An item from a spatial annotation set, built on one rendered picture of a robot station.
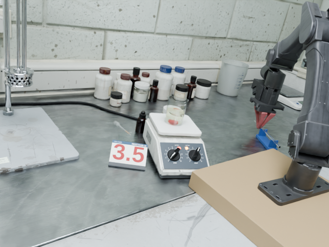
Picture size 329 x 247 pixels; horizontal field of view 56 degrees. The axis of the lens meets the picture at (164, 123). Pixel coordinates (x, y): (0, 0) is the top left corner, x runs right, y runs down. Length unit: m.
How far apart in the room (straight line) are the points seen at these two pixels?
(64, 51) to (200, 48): 0.66
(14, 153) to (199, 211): 0.44
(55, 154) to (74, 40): 0.52
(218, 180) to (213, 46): 0.97
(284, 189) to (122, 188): 0.36
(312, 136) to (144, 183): 0.38
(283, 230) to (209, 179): 0.18
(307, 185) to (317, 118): 0.15
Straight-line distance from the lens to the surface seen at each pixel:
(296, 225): 0.69
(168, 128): 0.80
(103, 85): 1.14
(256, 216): 0.66
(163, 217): 0.65
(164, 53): 1.40
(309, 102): 0.78
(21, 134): 0.87
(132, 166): 0.77
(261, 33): 1.85
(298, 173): 0.76
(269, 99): 1.09
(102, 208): 0.65
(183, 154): 0.78
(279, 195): 0.74
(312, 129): 0.75
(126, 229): 0.61
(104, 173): 0.74
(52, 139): 0.85
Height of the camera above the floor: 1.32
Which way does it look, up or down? 24 degrees down
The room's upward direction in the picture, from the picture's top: 11 degrees clockwise
